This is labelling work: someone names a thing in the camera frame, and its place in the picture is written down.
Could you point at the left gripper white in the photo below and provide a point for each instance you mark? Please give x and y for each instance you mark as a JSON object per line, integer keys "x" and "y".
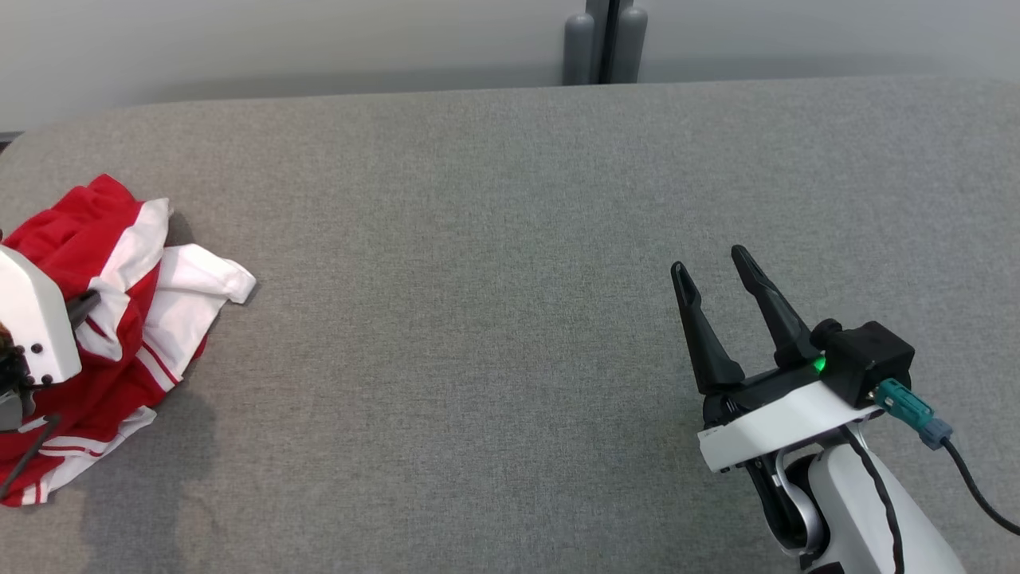
{"x": 32, "y": 319}

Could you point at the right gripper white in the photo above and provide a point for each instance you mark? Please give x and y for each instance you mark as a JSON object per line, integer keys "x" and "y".
{"x": 781, "y": 422}

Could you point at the red white number jersey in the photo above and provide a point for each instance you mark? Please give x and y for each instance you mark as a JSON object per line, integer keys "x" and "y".
{"x": 179, "y": 319}

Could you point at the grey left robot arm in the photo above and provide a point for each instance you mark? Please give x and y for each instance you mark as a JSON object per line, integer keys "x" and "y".
{"x": 9, "y": 399}

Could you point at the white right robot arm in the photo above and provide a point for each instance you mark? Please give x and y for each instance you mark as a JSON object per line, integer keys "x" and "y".
{"x": 853, "y": 518}

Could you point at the grey partition foot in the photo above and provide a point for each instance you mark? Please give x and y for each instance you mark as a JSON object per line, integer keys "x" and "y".
{"x": 578, "y": 48}
{"x": 630, "y": 44}

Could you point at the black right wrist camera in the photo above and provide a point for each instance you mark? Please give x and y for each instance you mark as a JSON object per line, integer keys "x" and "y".
{"x": 868, "y": 359}

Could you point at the teal right camera connector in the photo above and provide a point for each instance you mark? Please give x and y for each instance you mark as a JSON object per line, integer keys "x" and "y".
{"x": 908, "y": 406}

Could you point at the grey partition frame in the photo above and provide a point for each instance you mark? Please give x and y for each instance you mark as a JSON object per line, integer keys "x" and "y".
{"x": 606, "y": 36}

